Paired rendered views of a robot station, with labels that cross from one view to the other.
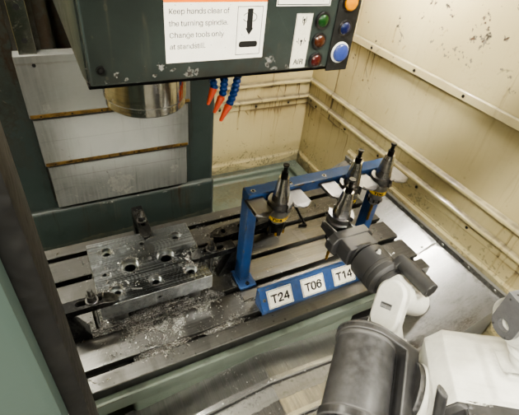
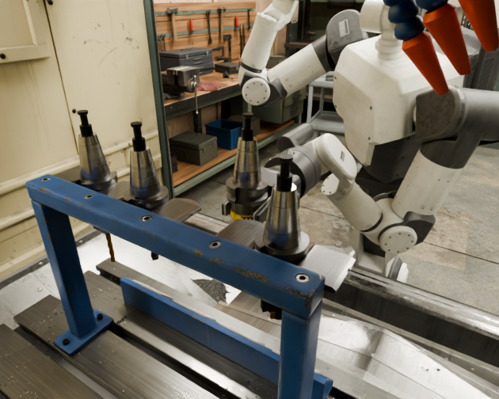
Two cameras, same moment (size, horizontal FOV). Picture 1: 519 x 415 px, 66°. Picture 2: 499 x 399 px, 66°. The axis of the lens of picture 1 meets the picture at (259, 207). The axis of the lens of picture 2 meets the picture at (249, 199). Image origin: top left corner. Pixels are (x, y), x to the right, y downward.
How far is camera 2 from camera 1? 1.08 m
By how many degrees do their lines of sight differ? 91
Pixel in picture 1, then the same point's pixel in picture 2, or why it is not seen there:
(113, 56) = not seen: outside the picture
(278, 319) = (318, 363)
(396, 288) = (331, 138)
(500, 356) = (396, 61)
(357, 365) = (486, 93)
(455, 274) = (89, 256)
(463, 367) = not seen: hidden behind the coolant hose
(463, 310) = (137, 252)
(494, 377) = not seen: hidden behind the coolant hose
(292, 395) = (348, 362)
